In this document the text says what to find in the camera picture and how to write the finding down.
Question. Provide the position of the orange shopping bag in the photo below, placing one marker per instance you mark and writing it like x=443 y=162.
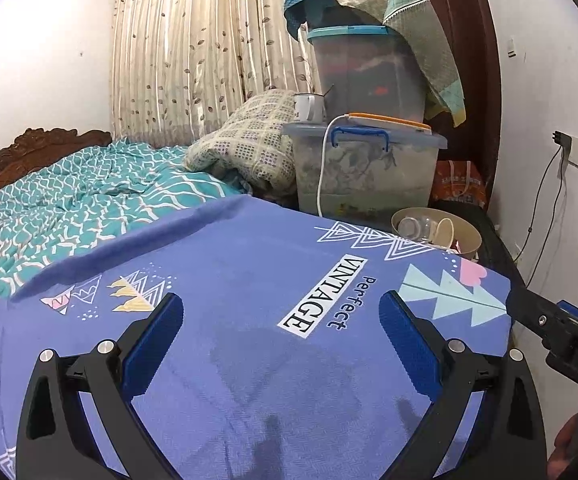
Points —
x=458 y=182

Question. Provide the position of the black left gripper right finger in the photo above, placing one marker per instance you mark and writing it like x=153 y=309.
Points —
x=507 y=440

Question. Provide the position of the right hand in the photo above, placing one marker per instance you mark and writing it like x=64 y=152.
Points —
x=565 y=448

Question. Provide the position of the teal beige draped cloth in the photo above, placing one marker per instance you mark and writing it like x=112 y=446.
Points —
x=420 y=26

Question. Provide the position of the clear plastic bottle green label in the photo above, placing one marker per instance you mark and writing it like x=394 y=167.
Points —
x=420 y=229

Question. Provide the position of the beige leaf-print curtain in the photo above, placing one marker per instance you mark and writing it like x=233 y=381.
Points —
x=180 y=68

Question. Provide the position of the teal patterned quilt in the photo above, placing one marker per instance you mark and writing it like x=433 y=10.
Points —
x=94 y=195

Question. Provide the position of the clear storage box teal lid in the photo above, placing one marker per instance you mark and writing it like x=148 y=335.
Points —
x=368 y=69

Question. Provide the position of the clear storage box blue handle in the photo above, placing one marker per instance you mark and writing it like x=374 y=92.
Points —
x=362 y=174

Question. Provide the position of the beige checked folded blanket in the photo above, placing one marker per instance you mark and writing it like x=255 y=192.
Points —
x=252 y=143

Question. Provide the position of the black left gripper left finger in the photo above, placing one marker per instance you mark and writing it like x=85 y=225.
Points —
x=54 y=437

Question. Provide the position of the beige trash bin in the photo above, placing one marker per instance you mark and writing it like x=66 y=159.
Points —
x=467 y=239

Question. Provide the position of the white enamel mug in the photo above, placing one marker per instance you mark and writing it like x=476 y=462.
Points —
x=309 y=108

